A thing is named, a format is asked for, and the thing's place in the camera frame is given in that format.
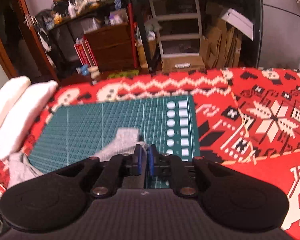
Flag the white box on cardboard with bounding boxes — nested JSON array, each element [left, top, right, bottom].
[[220, 8, 254, 40]]

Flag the leaning cardboard sheets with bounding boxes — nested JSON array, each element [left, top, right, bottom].
[[200, 16, 243, 69]]

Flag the white drawer shelf unit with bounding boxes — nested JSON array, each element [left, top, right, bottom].
[[149, 0, 202, 58]]

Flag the dark wooden drawer cabinet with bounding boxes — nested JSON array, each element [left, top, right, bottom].
[[84, 23, 135, 72]]

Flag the folded cream towel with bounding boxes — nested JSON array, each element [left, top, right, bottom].
[[0, 76, 31, 127]]

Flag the red patterned christmas tablecloth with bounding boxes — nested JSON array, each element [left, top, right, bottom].
[[0, 67, 300, 240]]

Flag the silver refrigerator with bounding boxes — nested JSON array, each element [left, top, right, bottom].
[[259, 0, 300, 68]]

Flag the red boxed packages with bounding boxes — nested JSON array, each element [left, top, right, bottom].
[[74, 37, 98, 67]]

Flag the grey polo shirt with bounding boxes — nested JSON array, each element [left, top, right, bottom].
[[7, 127, 149, 189]]

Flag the green plastic crate lid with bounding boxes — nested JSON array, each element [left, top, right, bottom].
[[107, 69, 139, 79]]

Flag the folded white towel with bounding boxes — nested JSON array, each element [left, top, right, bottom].
[[0, 80, 58, 160]]

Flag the green cutting mat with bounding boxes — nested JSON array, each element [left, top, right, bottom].
[[27, 94, 201, 189]]

